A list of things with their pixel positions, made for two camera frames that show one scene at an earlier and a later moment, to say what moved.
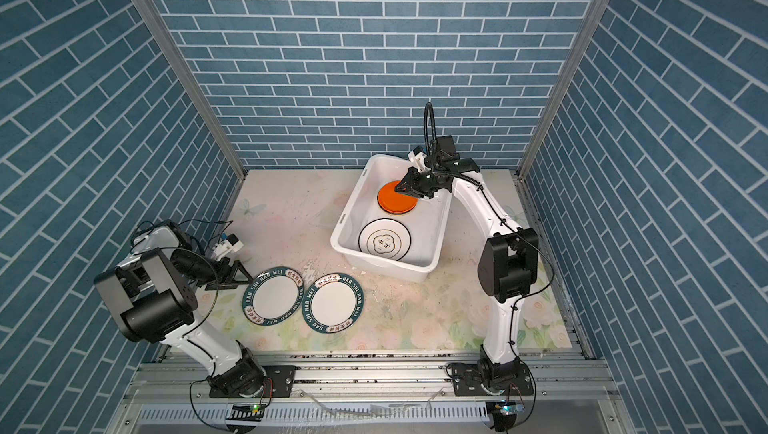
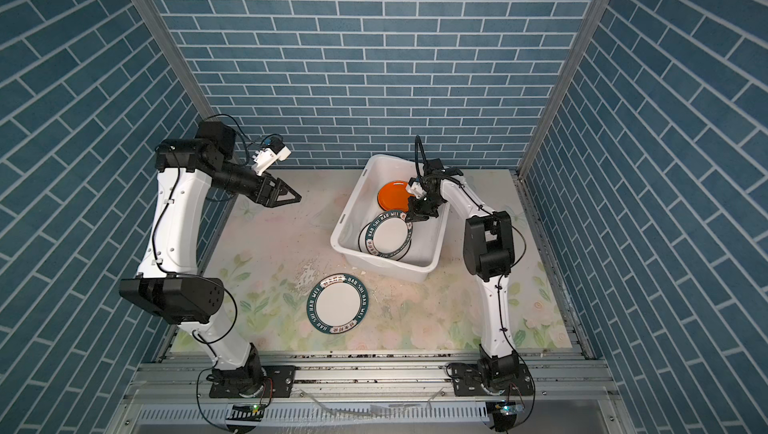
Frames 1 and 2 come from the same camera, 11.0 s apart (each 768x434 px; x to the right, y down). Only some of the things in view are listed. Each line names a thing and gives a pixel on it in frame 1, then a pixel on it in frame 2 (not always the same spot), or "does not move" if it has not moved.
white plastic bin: [429, 224] does not move
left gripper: [221, 278] -> [270, 200]
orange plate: [392, 202] does not move
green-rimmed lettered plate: [332, 303] does not move
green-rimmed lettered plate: [272, 296] -> [389, 235]
